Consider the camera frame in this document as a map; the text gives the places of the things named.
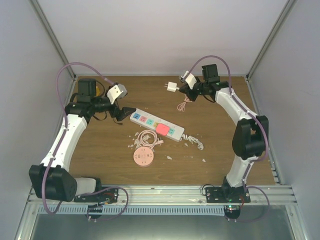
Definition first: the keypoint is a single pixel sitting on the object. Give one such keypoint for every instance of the pink round power socket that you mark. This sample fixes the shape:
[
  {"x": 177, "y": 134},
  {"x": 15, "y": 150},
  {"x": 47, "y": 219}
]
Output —
[{"x": 143, "y": 156}]

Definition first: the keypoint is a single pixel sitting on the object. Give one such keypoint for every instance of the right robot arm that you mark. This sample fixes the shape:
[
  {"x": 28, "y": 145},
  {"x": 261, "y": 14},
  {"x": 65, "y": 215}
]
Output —
[{"x": 250, "y": 139}]

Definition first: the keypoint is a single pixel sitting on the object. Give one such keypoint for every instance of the white usb charger plug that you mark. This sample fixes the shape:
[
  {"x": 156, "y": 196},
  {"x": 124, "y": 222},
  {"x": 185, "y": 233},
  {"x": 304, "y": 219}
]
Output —
[{"x": 171, "y": 86}]

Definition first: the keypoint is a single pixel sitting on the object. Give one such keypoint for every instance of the yellow cube socket adapter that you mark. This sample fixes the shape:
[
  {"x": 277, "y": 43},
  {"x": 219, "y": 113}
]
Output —
[{"x": 99, "y": 92}]

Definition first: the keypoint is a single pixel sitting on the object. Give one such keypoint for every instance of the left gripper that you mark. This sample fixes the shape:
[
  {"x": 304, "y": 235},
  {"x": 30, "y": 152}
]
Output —
[{"x": 120, "y": 115}]

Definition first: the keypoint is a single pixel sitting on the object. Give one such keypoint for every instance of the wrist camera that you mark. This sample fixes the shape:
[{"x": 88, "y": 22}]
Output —
[
  {"x": 118, "y": 91},
  {"x": 189, "y": 79}
]

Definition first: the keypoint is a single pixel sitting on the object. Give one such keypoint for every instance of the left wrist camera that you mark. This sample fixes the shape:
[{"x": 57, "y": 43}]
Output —
[{"x": 118, "y": 91}]

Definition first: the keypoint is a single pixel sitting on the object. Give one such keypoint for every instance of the white power strip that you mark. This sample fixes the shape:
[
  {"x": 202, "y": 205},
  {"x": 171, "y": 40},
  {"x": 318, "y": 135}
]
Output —
[{"x": 157, "y": 124}]

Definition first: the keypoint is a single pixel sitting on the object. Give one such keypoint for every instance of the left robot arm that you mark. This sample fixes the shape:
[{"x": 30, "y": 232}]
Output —
[{"x": 51, "y": 179}]

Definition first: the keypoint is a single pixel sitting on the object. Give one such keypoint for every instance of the aluminium mounting rail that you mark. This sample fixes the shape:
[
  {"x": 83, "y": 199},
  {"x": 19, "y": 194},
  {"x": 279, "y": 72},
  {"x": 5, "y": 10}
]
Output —
[{"x": 191, "y": 195}]

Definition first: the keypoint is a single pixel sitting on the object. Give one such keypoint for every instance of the slotted cable duct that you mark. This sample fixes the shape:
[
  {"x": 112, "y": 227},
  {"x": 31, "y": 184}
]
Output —
[{"x": 163, "y": 210}]

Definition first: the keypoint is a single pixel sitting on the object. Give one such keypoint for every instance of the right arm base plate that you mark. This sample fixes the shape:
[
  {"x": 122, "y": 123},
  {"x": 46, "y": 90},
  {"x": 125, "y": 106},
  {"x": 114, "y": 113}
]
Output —
[{"x": 219, "y": 194}]

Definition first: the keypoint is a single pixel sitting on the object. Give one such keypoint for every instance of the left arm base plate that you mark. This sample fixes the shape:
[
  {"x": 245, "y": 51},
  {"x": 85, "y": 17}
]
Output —
[{"x": 109, "y": 196}]

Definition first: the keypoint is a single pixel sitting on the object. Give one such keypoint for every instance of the pink square plug adapter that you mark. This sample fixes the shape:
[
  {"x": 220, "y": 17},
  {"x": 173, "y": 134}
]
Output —
[{"x": 162, "y": 129}]

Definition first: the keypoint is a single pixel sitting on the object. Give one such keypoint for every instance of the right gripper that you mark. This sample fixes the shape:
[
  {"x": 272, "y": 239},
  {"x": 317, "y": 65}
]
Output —
[{"x": 185, "y": 89}]

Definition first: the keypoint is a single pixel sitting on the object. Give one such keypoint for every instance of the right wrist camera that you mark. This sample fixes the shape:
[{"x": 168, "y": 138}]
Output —
[{"x": 189, "y": 79}]

